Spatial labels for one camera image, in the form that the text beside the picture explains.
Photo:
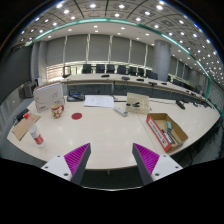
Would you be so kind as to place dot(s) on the old grey monitor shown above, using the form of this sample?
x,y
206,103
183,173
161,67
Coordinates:
x,y
29,90

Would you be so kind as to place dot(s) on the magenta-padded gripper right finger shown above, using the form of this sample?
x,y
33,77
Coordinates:
x,y
146,160

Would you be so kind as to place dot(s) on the red-sided open cardboard box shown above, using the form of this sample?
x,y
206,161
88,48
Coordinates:
x,y
157,131

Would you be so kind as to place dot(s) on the group of ceiling lights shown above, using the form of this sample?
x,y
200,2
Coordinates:
x,y
92,5

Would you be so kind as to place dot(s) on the brown paper envelope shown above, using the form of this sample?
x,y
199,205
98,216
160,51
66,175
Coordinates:
x,y
24,126

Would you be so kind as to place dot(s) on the row of black office chairs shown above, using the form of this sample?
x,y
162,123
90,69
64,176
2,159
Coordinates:
x,y
100,68

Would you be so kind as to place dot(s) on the black desk device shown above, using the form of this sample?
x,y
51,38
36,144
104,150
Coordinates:
x,y
75,97

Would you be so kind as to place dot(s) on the clear red-capped water bottle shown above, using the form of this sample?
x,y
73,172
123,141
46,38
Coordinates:
x,y
36,135

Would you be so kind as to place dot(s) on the long curved conference desk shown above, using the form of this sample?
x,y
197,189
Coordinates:
x,y
100,78

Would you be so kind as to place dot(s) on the flat round red coaster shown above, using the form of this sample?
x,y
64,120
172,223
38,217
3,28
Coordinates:
x,y
76,116

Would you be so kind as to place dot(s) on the red and cream patterned mug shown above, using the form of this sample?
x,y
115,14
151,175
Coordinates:
x,y
56,111

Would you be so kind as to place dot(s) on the white power strip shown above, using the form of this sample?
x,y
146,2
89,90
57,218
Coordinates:
x,y
121,111

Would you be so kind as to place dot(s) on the white printed paper sheet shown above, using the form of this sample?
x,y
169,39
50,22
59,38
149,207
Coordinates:
x,y
99,101

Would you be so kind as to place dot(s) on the small beige open box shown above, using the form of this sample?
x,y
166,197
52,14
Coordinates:
x,y
138,101

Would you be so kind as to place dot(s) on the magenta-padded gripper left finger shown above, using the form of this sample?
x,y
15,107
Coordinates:
x,y
77,160

